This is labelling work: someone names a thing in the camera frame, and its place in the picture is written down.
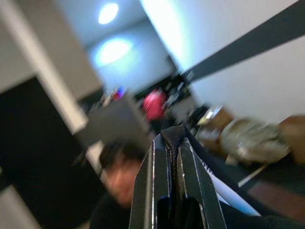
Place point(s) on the cardboard box with plastic wrap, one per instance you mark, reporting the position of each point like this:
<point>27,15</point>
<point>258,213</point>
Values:
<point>221,119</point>

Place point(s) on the grey cabinet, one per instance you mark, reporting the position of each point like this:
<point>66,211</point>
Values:
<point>112,124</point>

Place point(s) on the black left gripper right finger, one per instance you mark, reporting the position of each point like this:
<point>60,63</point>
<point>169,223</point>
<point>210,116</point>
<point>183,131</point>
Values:
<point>195,181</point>

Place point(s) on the seated man in black shirt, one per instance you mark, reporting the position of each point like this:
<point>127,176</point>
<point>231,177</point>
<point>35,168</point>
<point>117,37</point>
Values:
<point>119,176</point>

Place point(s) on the round ceiling light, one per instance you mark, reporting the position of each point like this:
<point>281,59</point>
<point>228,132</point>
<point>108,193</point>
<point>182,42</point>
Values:
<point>108,13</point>
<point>114,51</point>

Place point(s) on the black T-shirt with teal print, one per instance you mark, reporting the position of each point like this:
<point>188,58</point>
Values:
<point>174,138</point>

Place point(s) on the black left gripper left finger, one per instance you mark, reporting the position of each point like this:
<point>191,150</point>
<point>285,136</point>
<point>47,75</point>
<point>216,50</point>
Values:
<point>147,179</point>

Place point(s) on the person in red shirt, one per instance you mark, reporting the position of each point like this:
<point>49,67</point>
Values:
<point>155,105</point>

